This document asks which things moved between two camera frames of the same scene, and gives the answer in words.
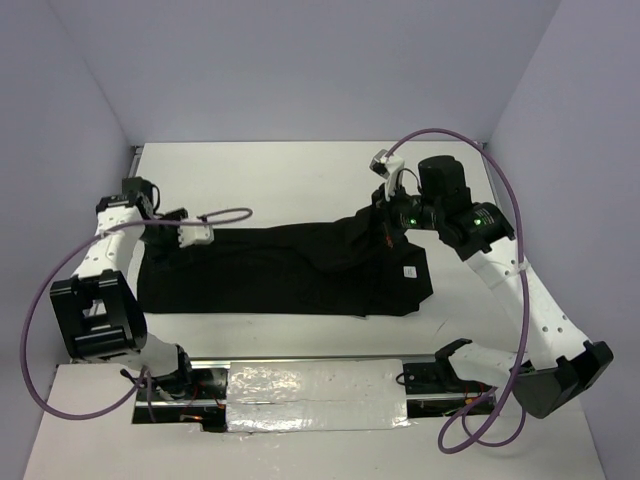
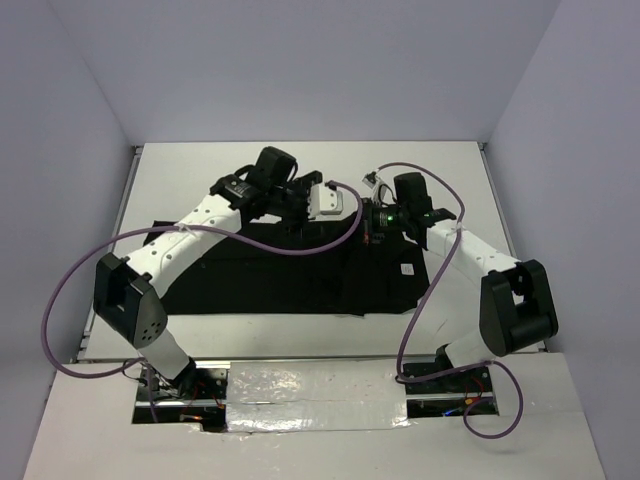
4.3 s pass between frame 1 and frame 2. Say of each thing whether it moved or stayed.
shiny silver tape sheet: stayed
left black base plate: stayed
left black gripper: moved
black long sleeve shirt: stayed
